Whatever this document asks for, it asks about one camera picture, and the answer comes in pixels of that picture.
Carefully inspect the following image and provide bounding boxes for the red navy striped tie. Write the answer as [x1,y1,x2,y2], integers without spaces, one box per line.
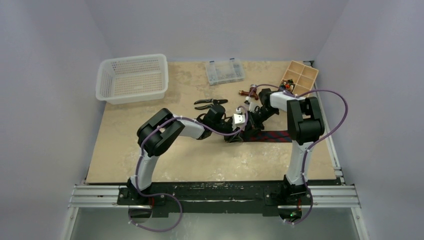
[242,130,292,143]

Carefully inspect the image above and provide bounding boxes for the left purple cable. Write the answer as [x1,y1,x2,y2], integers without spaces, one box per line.
[127,105,249,233]

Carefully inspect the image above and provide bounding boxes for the clear plastic organizer box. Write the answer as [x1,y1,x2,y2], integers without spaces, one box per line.
[205,58,246,86]

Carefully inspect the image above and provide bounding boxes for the aluminium frame rail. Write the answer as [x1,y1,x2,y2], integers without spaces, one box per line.
[59,184,370,240]

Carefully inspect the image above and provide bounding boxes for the wooden compartment box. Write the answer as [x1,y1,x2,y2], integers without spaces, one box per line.
[280,60,319,96]

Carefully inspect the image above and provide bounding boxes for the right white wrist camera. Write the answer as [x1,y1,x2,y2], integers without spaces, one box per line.
[244,100,260,113]

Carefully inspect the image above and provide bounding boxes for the white plastic basket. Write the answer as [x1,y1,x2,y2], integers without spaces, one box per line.
[95,53,169,105]

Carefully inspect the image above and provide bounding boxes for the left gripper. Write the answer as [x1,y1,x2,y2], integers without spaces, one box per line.
[211,119,243,143]

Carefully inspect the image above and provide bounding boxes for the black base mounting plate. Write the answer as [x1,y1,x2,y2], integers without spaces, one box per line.
[117,180,312,220]

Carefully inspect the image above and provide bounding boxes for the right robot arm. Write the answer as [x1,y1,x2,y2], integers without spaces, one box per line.
[242,88,325,204]

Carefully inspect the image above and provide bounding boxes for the multicolour rolled tie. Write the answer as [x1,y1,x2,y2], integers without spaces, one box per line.
[280,79,296,94]

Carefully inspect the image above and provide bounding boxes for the purple cable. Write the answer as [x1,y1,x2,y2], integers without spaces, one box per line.
[127,105,249,233]
[246,83,349,226]

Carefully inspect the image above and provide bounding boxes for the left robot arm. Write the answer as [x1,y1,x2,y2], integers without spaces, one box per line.
[128,106,249,205]

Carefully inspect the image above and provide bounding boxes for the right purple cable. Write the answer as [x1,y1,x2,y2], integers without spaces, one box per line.
[246,83,349,226]

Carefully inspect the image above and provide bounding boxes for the black pliers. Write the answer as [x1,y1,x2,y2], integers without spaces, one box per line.
[194,98,228,110]

